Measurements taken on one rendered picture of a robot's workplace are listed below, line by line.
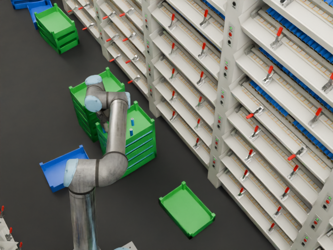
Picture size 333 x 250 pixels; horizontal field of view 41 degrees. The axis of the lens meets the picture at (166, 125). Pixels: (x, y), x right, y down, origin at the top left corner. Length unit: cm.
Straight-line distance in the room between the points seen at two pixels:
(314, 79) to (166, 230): 146
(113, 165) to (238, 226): 117
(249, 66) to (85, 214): 96
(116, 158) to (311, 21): 93
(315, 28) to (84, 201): 114
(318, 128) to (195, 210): 125
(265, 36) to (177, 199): 139
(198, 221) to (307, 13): 159
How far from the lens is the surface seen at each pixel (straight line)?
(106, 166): 186
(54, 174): 306
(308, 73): 171
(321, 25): 159
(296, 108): 186
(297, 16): 162
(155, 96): 305
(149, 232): 278
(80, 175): 186
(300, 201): 231
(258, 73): 195
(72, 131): 324
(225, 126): 237
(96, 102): 232
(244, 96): 212
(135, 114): 285
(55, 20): 386
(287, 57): 176
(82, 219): 203
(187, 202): 286
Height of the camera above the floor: 255
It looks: 53 degrees down
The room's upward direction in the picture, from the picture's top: 2 degrees counter-clockwise
